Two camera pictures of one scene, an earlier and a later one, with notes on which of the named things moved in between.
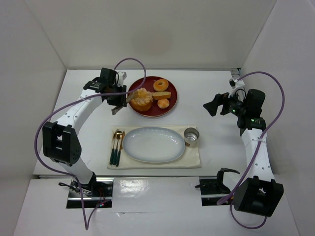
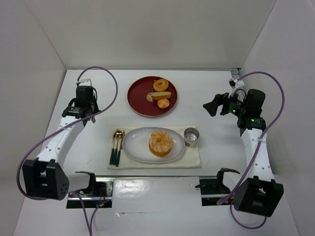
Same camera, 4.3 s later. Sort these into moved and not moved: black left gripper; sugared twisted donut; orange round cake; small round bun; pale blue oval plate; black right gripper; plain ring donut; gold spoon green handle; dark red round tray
Moved: sugared twisted donut; black left gripper; orange round cake
Not moved: dark red round tray; black right gripper; plain ring donut; gold spoon green handle; small round bun; pale blue oval plate
